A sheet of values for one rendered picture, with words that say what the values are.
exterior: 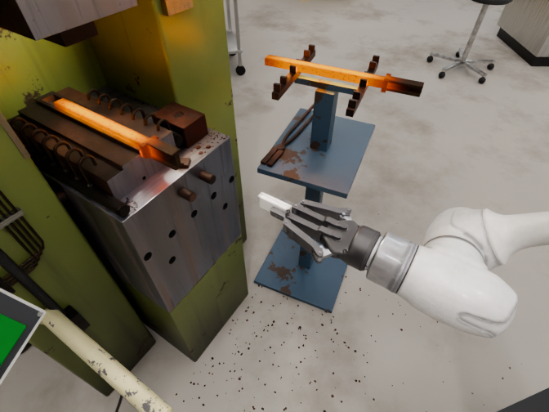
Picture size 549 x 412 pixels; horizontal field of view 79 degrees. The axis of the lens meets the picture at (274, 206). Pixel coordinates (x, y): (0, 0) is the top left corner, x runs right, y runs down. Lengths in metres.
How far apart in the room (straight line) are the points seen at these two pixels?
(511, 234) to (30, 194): 0.95
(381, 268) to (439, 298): 0.09
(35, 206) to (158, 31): 0.52
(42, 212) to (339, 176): 0.80
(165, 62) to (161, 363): 1.17
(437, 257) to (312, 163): 0.64
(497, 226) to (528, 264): 1.52
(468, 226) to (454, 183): 1.78
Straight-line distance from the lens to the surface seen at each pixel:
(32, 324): 0.66
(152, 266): 0.95
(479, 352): 1.79
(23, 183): 0.89
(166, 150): 0.78
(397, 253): 0.56
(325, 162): 1.12
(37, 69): 1.22
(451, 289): 0.55
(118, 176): 0.82
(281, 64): 1.09
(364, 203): 2.09
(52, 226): 0.97
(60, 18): 0.68
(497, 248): 0.67
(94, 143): 0.91
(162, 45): 1.01
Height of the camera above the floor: 1.47
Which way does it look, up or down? 47 degrees down
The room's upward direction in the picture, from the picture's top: straight up
